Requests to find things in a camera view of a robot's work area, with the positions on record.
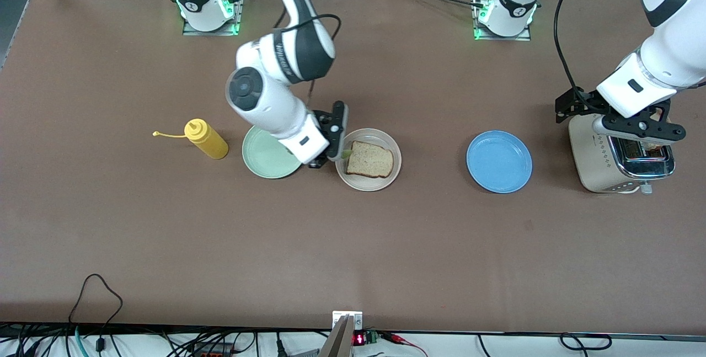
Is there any yellow mustard squeeze bottle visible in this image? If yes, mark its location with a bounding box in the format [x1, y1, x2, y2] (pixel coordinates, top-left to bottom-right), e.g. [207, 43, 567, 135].
[153, 119, 229, 160]

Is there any light green plate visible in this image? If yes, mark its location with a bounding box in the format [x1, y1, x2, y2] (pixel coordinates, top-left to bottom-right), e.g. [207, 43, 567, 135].
[242, 125, 303, 179]

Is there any beige plate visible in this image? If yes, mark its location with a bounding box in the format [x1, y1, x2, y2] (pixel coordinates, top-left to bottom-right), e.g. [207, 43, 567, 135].
[335, 128, 402, 192]

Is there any blue plate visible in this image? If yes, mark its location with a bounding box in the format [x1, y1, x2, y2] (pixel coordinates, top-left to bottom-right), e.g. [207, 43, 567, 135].
[466, 130, 533, 194]

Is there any beige chrome toaster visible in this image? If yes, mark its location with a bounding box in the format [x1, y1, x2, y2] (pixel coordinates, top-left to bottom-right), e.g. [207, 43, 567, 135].
[568, 113, 676, 195]

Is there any grey metal beam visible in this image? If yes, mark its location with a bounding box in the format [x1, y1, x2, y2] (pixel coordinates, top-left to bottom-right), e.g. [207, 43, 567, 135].
[317, 315, 354, 357]

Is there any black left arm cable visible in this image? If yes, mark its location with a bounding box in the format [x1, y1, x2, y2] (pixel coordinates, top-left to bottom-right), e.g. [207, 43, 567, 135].
[554, 0, 599, 98]

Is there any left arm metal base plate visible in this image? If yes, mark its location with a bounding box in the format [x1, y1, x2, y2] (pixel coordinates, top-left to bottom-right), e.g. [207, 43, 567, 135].
[472, 0, 533, 42]

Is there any small metal edge bracket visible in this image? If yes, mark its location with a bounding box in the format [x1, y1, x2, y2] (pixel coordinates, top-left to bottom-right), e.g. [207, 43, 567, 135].
[332, 311, 363, 331]

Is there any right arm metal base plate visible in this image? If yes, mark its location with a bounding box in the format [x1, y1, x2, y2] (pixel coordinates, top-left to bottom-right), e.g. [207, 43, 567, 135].
[182, 0, 244, 36]

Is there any red clip lead cable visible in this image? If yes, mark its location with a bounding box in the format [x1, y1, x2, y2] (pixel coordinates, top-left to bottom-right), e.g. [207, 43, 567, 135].
[379, 331, 430, 357]

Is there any coiled black cable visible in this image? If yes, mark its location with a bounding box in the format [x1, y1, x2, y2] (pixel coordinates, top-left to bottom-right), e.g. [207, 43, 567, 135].
[560, 333, 613, 351]

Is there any thin black looped cable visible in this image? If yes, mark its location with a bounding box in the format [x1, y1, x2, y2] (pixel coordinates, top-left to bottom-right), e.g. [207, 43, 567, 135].
[68, 274, 124, 353]

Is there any teal cable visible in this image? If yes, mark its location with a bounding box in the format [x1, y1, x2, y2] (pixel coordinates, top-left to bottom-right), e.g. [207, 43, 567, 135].
[73, 326, 90, 357]

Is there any black cable tangle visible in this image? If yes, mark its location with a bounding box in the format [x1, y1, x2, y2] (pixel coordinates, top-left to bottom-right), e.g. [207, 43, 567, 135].
[0, 321, 331, 357]

